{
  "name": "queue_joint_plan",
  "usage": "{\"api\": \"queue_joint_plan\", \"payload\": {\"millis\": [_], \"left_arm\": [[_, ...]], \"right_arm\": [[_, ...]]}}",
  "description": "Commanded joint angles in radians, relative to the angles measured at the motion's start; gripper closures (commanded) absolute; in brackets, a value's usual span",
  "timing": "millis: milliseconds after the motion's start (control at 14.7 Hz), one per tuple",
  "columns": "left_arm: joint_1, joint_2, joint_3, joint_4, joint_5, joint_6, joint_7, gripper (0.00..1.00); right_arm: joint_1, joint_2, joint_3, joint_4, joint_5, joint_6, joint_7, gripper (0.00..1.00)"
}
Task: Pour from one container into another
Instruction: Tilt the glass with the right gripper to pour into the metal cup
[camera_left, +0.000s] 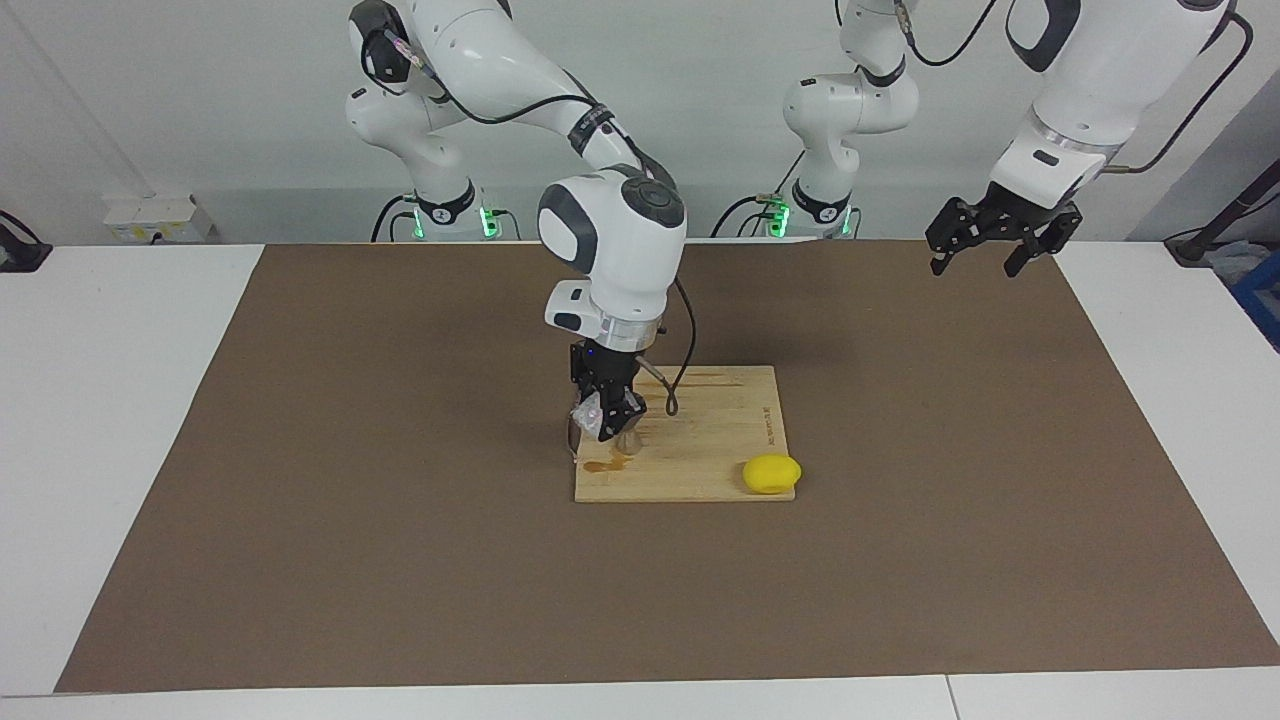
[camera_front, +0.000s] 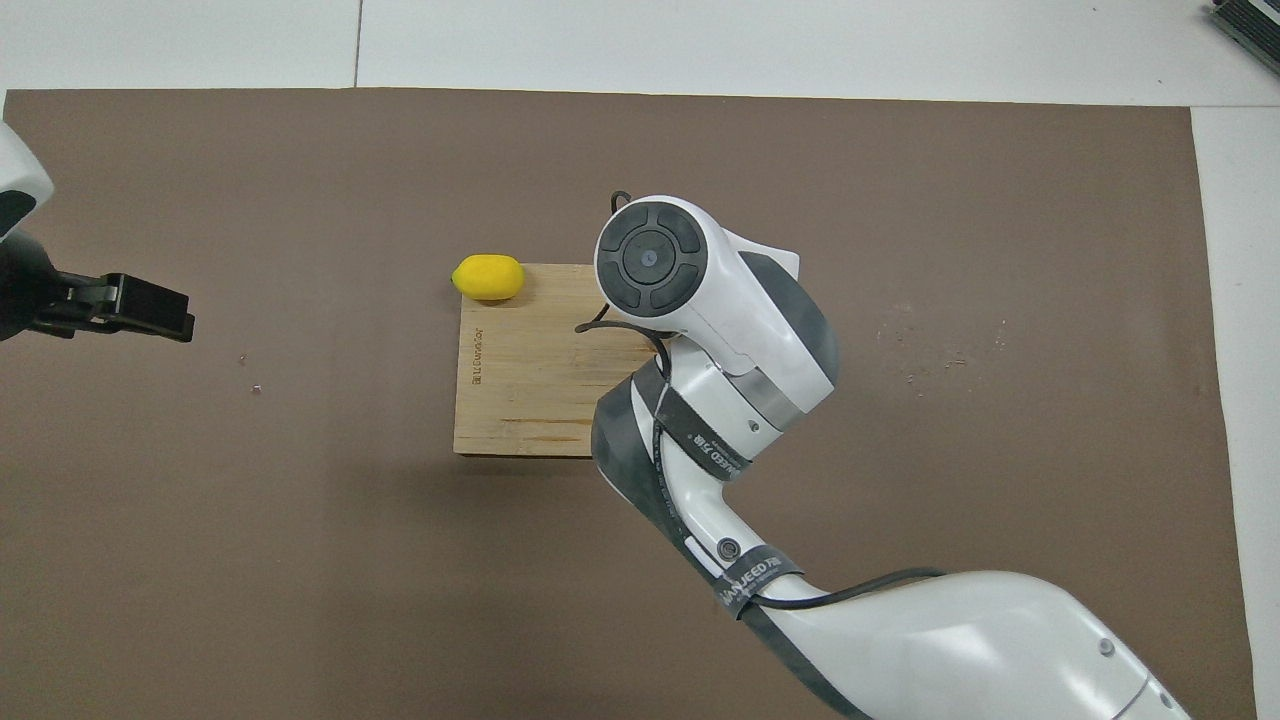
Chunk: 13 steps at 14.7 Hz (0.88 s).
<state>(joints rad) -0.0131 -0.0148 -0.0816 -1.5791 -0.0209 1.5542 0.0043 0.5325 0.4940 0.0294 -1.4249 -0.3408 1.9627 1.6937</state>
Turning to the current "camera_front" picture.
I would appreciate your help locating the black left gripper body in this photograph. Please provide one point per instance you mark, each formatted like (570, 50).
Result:
(30, 295)

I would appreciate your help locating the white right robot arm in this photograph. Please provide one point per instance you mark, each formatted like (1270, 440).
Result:
(720, 300)

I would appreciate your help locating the brown table mat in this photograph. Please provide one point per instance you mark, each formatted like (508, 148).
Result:
(300, 560)

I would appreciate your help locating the yellow lemon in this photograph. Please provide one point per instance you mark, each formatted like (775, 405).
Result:
(488, 278)

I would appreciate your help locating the wooden cutting board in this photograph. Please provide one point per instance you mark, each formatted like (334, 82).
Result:
(530, 390)

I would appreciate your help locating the grey ribbed device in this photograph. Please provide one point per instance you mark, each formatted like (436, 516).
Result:
(1255, 25)

